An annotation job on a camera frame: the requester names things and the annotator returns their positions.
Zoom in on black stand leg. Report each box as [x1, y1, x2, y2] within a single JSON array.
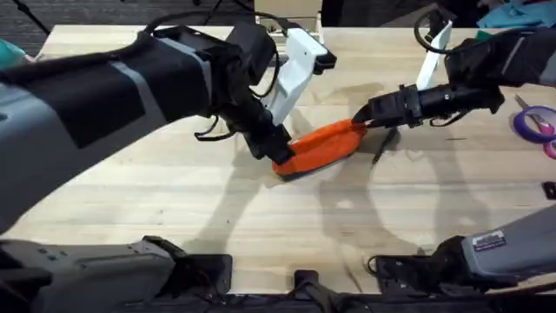
[[11, 0, 51, 36]]

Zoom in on teal cloth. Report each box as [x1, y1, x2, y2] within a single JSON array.
[[476, 1, 556, 30]]

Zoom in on purple tape roll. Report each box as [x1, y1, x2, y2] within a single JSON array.
[[512, 105, 556, 145]]

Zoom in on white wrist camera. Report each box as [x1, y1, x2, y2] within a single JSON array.
[[415, 4, 457, 91], [260, 28, 338, 127]]

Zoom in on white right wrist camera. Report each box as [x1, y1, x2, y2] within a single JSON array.
[[415, 4, 457, 91]]

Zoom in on orange zip bag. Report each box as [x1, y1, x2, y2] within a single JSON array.
[[271, 118, 368, 180]]

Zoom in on teal soft object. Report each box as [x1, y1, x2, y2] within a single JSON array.
[[0, 38, 28, 70]]

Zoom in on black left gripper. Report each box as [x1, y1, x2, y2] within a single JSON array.
[[210, 43, 295, 166]]

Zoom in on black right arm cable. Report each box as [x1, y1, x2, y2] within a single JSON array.
[[413, 8, 453, 56]]

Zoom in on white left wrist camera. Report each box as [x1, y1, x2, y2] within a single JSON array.
[[260, 28, 338, 127]]

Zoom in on black pen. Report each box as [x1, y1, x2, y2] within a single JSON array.
[[371, 127, 400, 169]]

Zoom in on black left wrist plate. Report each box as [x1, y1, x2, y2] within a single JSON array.
[[225, 22, 278, 86]]

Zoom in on pale cardboard box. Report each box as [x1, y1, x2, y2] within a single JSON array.
[[254, 0, 325, 44]]

